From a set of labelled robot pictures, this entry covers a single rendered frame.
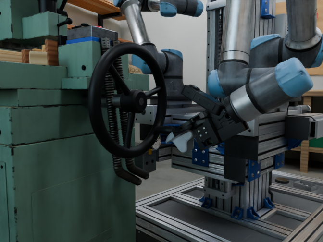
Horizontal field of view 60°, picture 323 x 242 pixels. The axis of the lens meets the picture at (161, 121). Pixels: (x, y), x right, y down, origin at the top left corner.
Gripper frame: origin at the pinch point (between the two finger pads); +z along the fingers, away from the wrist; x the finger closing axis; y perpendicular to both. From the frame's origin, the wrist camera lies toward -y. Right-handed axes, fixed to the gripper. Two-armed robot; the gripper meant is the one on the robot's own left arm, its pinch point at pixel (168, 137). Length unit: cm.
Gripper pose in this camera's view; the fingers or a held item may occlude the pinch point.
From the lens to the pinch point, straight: 74.0
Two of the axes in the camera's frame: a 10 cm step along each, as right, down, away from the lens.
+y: 4.2, 8.9, -2.0
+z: -7.2, 4.5, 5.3
